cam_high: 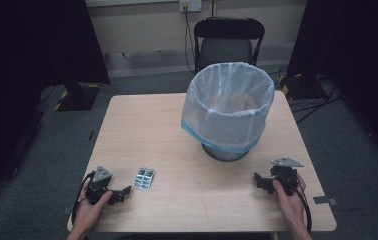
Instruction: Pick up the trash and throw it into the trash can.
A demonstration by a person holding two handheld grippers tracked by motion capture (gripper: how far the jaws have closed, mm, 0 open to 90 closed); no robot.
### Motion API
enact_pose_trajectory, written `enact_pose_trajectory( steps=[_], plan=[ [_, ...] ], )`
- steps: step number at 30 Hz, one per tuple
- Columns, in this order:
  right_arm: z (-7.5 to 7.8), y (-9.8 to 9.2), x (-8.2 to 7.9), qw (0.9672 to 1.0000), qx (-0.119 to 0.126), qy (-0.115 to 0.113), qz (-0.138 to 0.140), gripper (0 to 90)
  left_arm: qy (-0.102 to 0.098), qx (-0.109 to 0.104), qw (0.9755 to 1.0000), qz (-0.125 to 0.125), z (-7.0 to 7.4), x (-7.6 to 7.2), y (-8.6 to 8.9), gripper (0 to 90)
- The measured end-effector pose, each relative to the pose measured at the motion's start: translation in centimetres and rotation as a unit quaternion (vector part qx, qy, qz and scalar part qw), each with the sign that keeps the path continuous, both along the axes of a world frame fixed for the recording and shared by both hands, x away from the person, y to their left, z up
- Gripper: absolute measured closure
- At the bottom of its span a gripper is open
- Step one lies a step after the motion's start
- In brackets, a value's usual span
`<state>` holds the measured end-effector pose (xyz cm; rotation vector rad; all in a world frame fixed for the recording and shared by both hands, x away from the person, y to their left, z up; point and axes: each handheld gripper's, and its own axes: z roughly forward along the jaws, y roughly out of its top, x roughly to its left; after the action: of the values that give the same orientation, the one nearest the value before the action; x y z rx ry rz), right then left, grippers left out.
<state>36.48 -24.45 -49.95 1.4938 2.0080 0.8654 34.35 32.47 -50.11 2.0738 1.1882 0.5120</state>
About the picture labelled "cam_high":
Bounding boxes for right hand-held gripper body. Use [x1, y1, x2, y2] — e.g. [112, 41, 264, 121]
[269, 156, 305, 197]

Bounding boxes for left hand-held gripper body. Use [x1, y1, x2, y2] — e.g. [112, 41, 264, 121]
[85, 165, 113, 205]

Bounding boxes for green pill blister pack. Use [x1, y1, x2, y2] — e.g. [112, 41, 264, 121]
[132, 166, 157, 192]

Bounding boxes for metal trash bin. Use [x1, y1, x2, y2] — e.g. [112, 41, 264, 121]
[201, 142, 251, 163]

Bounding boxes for trash bin with plastic bag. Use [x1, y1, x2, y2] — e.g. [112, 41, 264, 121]
[180, 61, 276, 155]

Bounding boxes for person's left hand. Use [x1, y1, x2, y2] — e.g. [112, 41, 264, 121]
[72, 181, 114, 234]

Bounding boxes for person's right hand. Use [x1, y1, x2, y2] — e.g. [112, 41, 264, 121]
[272, 174, 309, 230]

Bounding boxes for grey tape strip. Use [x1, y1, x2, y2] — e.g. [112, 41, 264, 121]
[312, 196, 339, 206]

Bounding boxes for black stand base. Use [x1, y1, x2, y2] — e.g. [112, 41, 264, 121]
[278, 73, 326, 101]
[52, 82, 102, 113]

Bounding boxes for black curtain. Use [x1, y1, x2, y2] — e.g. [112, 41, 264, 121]
[0, 0, 112, 211]
[286, 0, 378, 163]

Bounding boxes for black folding chair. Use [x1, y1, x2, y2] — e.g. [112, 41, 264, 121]
[193, 16, 267, 76]

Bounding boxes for left hand-held gripper cable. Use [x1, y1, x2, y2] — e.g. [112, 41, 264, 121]
[70, 170, 97, 228]

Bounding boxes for hand-held gripper cable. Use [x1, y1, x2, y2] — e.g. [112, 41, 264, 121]
[70, 170, 97, 228]
[276, 174, 313, 235]

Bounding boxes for right hand-held gripper cable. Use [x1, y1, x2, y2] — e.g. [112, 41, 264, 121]
[276, 174, 313, 235]

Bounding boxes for black floor cables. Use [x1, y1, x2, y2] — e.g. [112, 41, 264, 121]
[289, 74, 343, 125]

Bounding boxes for black wall socket cable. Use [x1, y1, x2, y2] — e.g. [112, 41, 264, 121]
[182, 5, 197, 75]

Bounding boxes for white wall socket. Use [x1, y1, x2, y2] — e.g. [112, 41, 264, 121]
[179, 0, 203, 14]

